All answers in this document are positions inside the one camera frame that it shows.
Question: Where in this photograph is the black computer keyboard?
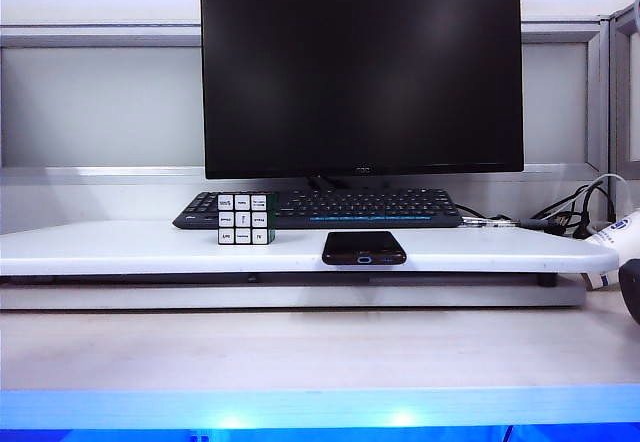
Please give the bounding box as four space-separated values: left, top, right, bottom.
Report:
172 189 465 231

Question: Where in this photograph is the white desk riser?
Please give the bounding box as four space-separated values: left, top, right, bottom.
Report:
0 219 621 311

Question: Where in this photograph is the narrow grey partition frame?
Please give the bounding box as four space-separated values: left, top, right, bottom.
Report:
608 0 640 223

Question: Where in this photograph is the dark round object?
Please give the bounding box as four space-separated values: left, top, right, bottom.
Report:
617 258 640 326

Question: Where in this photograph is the black smartphone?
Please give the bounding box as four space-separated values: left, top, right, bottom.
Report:
321 230 407 267

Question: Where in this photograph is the clear ballpoint pen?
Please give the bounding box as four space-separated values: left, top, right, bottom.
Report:
462 216 522 228

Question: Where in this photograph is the white-faced Rubik's cube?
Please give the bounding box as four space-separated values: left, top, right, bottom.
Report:
216 191 280 247

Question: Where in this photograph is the white tube with blue print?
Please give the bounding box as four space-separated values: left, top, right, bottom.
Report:
582 211 640 292

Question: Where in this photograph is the white cable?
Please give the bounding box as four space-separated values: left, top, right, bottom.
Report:
589 173 633 223

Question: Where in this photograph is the black cable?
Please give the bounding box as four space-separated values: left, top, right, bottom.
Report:
519 184 612 238

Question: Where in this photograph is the black computer monitor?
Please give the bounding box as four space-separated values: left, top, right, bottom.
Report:
199 0 525 180

